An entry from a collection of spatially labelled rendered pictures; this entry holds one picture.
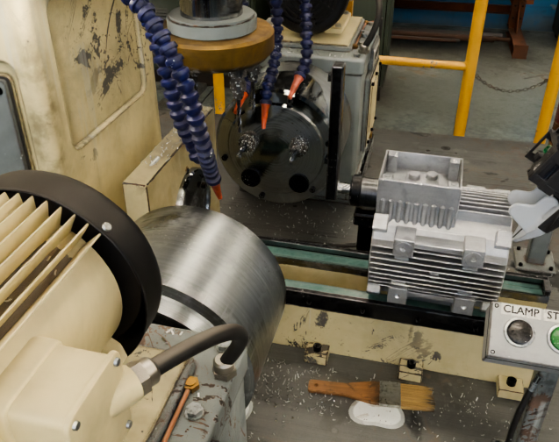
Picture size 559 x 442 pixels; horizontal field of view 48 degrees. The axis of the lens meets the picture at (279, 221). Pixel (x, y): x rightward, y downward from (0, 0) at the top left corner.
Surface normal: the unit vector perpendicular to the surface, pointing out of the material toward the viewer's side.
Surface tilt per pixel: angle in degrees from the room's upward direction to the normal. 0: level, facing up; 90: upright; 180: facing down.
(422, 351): 90
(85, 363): 0
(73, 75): 90
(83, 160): 90
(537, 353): 38
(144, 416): 0
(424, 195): 90
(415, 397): 2
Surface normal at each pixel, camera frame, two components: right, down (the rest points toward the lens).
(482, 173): 0.00, -0.84
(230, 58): 0.37, 0.51
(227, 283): 0.62, -0.56
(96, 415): 0.97, 0.13
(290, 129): -0.25, 0.53
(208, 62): -0.02, 0.55
